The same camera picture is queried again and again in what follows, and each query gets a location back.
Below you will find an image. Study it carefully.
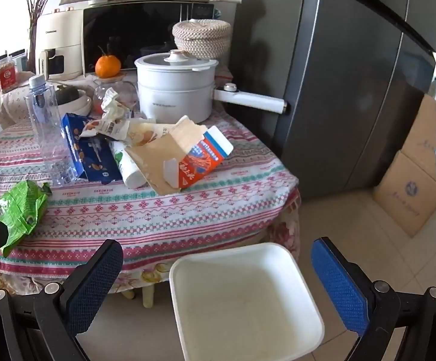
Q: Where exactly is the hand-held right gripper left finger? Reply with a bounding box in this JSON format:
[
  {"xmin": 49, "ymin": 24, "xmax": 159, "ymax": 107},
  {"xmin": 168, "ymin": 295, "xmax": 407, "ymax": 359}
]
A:
[{"xmin": 0, "ymin": 239, "xmax": 124, "ymax": 361}]

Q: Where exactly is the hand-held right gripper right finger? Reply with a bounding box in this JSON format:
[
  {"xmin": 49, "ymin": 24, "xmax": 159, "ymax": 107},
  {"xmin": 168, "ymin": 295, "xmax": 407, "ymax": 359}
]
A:
[{"xmin": 311, "ymin": 237, "xmax": 436, "ymax": 361}]

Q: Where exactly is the green snack packet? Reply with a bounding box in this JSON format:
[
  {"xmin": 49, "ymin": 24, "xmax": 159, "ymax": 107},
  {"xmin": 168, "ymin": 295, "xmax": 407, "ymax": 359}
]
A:
[{"xmin": 0, "ymin": 180, "xmax": 51, "ymax": 258}]

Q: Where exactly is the white plastic bin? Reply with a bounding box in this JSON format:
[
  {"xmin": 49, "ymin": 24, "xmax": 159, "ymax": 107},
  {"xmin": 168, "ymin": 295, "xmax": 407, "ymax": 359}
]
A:
[{"xmin": 169, "ymin": 242, "xmax": 325, "ymax": 361}]

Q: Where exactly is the clear plastic bottle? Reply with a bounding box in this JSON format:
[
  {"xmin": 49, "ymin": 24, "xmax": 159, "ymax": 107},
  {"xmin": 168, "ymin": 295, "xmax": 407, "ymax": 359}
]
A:
[{"xmin": 24, "ymin": 74, "xmax": 79, "ymax": 187}]

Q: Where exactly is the blue snack box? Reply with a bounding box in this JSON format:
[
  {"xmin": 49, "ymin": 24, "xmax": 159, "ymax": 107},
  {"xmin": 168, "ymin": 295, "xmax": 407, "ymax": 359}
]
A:
[{"xmin": 61, "ymin": 113, "xmax": 123, "ymax": 182}]

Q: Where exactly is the white nut snack packet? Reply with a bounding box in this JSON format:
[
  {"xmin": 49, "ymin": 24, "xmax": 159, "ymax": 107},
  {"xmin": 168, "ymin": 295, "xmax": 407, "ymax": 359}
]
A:
[{"xmin": 78, "ymin": 118, "xmax": 130, "ymax": 140}]

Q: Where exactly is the pale yellow snack packet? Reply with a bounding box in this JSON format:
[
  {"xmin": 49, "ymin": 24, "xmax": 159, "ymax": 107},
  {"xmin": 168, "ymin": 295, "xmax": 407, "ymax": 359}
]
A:
[{"xmin": 126, "ymin": 120, "xmax": 173, "ymax": 148}]

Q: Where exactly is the orange white cardboard carton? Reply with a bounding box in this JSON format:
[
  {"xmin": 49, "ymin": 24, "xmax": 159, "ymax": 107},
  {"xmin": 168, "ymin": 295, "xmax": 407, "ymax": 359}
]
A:
[{"xmin": 126, "ymin": 116, "xmax": 234, "ymax": 197}]

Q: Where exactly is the striped patterned tablecloth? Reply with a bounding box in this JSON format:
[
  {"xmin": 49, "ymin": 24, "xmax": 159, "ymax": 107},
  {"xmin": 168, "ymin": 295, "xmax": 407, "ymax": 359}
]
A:
[{"xmin": 0, "ymin": 111, "xmax": 301, "ymax": 273}]

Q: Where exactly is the brown cardboard box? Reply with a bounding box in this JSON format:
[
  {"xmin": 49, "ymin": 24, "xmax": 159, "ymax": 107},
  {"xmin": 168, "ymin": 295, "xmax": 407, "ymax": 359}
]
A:
[
  {"xmin": 373, "ymin": 150, "xmax": 436, "ymax": 238},
  {"xmin": 401, "ymin": 92, "xmax": 436, "ymax": 192}
]

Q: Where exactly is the white tube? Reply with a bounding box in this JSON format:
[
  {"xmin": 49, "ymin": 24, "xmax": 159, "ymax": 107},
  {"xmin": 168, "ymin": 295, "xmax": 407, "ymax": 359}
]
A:
[{"xmin": 109, "ymin": 141, "xmax": 147, "ymax": 189}]

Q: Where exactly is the white floral cloth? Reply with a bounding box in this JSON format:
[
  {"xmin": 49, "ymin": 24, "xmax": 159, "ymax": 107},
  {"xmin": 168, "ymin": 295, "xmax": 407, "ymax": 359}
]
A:
[{"xmin": 0, "ymin": 75, "xmax": 98, "ymax": 130}]

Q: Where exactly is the white bowl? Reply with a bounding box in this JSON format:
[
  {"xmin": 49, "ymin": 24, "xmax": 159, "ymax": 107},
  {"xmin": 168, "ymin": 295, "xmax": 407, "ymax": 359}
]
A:
[{"xmin": 54, "ymin": 85, "xmax": 93, "ymax": 117}]

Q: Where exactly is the dark green squash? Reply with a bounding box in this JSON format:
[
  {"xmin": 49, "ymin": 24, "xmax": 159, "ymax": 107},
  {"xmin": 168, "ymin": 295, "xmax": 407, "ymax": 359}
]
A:
[{"xmin": 54, "ymin": 85, "xmax": 80, "ymax": 105}]

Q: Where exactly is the glass jar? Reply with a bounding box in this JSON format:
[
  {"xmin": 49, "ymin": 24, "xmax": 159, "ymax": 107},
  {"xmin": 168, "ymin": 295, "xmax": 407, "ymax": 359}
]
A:
[{"xmin": 92, "ymin": 74, "xmax": 139, "ymax": 115}]

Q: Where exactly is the white crumpled tissue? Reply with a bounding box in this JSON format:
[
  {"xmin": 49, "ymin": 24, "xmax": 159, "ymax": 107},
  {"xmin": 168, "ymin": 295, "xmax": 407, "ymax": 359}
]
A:
[{"xmin": 101, "ymin": 87, "xmax": 133, "ymax": 122}]

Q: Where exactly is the dark grey refrigerator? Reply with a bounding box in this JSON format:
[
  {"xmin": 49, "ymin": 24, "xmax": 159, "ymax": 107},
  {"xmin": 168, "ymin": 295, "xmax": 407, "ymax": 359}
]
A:
[{"xmin": 236, "ymin": 0, "xmax": 436, "ymax": 201}]

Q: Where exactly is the orange fruit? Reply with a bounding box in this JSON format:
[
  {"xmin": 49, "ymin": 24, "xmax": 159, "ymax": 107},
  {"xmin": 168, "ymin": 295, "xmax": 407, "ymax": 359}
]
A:
[{"xmin": 95, "ymin": 54, "xmax": 122, "ymax": 78}]

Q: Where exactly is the white electric pot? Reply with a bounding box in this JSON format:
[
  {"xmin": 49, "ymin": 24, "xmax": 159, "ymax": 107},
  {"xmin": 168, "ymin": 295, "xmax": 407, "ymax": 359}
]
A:
[{"xmin": 134, "ymin": 50, "xmax": 289, "ymax": 124}]

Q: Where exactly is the dried twigs bunch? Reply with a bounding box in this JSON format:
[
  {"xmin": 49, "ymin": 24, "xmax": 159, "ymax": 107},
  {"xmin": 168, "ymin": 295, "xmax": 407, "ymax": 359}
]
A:
[{"xmin": 20, "ymin": 0, "xmax": 59, "ymax": 72}]

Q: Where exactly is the microwave oven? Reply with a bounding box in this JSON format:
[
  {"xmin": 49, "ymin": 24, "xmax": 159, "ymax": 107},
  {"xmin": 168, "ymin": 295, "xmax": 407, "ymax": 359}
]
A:
[{"xmin": 82, "ymin": 0, "xmax": 222, "ymax": 78}]

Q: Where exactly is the woven lidded basket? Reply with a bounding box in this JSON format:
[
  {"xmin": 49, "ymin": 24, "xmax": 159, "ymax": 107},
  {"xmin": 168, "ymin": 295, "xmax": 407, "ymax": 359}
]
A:
[{"xmin": 172, "ymin": 19, "xmax": 233, "ymax": 60}]

